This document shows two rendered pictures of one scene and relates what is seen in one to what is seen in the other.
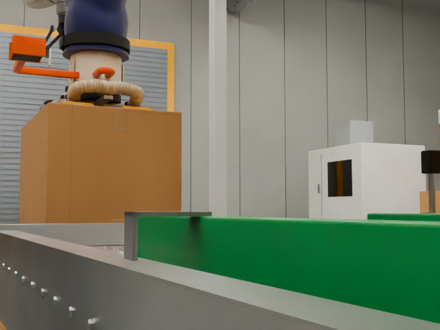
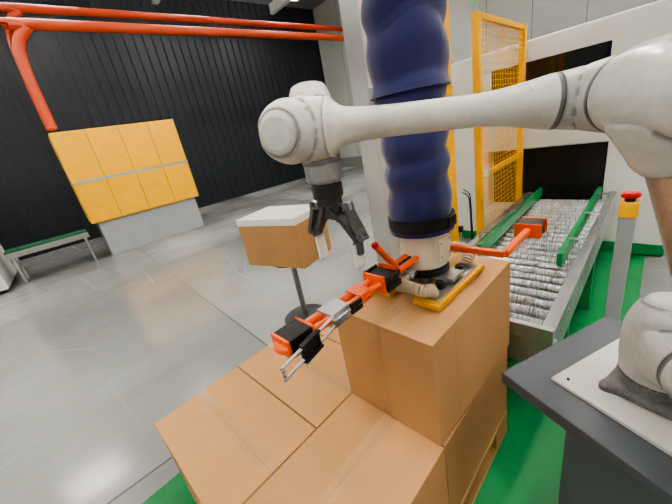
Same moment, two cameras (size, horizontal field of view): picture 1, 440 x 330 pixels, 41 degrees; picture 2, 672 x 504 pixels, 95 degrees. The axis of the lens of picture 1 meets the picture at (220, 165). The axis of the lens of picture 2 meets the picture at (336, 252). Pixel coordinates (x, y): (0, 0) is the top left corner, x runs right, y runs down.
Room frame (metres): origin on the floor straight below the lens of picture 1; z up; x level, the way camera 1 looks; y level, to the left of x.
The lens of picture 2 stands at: (2.55, 1.34, 1.53)
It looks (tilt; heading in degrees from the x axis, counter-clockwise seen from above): 21 degrees down; 255
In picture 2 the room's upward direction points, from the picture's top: 11 degrees counter-clockwise
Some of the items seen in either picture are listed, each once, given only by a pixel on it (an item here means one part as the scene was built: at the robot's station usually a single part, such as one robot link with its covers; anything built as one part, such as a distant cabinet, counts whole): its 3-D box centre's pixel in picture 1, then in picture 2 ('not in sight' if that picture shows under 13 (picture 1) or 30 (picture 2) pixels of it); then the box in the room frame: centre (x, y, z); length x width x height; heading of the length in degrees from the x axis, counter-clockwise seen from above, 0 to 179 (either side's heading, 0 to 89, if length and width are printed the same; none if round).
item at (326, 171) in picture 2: (67, 9); (323, 170); (2.34, 0.61, 1.45); 0.09 x 0.09 x 0.06
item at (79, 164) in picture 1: (93, 180); (428, 327); (1.98, 0.42, 0.74); 0.60 x 0.40 x 0.40; 25
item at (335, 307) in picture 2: not in sight; (334, 313); (2.39, 0.62, 1.07); 0.07 x 0.07 x 0.04; 25
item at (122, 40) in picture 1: (95, 46); (421, 218); (1.97, 0.42, 1.20); 0.23 x 0.23 x 0.04
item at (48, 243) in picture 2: not in sight; (55, 254); (6.21, -6.01, 0.32); 1.25 x 0.50 x 0.64; 23
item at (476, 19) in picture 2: not in sight; (502, 157); (0.25, -0.93, 1.05); 1.17 x 0.10 x 2.10; 27
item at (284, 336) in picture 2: not in sight; (294, 337); (2.51, 0.67, 1.08); 0.08 x 0.07 x 0.05; 25
